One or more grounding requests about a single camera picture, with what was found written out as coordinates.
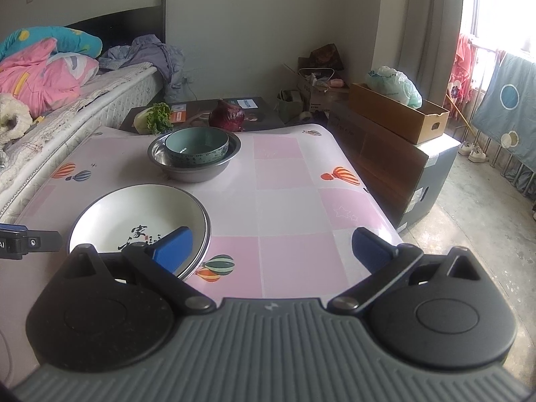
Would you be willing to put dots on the white fluffy towel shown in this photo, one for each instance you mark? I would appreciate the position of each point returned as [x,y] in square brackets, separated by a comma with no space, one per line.
[15,118]

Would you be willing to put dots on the grey crumpled clothes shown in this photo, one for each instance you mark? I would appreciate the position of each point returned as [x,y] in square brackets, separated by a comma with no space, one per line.
[168,60]

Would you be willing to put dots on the teal ceramic bowl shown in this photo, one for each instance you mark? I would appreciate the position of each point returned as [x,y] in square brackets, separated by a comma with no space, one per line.
[197,144]

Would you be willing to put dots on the white mattress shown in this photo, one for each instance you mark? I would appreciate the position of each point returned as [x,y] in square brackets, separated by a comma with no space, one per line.
[104,101]

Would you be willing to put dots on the small open cardboard box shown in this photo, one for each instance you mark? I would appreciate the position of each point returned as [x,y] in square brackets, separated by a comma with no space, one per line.
[415,125]

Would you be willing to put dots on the green leafy cabbage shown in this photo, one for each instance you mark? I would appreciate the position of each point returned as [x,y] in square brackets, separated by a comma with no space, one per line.
[153,120]

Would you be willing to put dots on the pink cartoon quilt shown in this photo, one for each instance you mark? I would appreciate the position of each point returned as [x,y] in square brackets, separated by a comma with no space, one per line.
[45,67]

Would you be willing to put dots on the white ceramic plate with calligraphy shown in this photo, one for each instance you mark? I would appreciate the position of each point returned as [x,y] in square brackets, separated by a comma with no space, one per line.
[139,213]

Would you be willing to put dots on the steel bowl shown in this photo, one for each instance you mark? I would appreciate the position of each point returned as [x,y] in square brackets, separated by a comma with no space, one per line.
[191,172]
[200,225]

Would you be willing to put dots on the blue hanging blanket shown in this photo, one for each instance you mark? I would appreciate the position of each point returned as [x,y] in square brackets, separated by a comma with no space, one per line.
[507,111]

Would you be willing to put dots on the large brown grey carton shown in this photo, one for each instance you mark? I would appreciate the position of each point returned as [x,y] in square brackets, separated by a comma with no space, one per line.
[405,179]

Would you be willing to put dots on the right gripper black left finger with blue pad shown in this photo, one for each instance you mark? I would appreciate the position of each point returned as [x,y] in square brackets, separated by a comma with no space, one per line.
[107,311]

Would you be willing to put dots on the white plastic bag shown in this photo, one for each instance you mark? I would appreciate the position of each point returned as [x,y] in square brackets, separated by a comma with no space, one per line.
[395,85]

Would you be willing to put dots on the black bed headboard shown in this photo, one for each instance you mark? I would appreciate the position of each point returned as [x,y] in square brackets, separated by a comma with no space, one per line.
[121,28]

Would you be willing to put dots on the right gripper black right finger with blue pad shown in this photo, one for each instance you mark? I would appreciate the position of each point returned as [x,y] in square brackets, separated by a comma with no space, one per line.
[437,311]

